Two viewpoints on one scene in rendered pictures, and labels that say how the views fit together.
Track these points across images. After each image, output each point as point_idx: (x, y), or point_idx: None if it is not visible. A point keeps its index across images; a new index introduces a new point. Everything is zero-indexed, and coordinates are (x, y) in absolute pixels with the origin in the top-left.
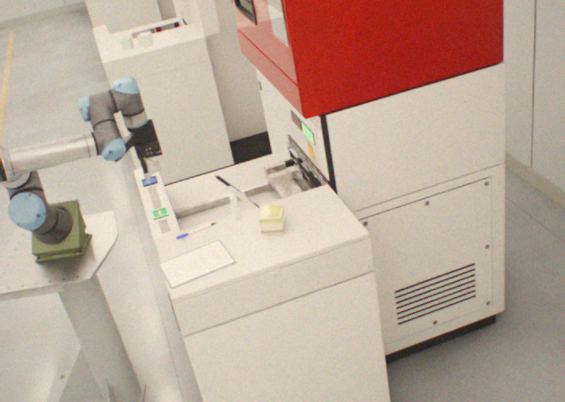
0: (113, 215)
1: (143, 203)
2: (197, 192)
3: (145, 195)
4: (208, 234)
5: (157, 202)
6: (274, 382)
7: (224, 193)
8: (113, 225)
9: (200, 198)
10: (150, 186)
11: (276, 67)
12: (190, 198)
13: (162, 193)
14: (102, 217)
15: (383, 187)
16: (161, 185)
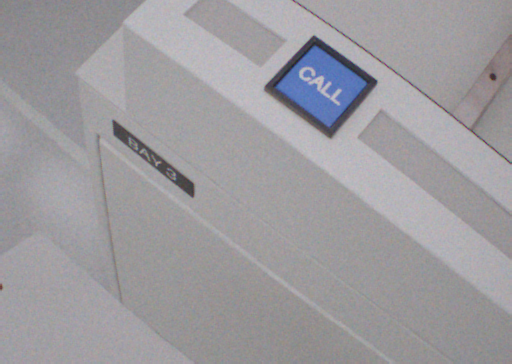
0: (73, 265)
1: (452, 268)
2: None
3: (404, 204)
4: None
5: (506, 228)
6: None
7: None
8: (143, 336)
9: (402, 28)
10: (361, 119)
11: None
12: (362, 43)
13: (482, 162)
14: (24, 293)
15: None
16: (410, 99)
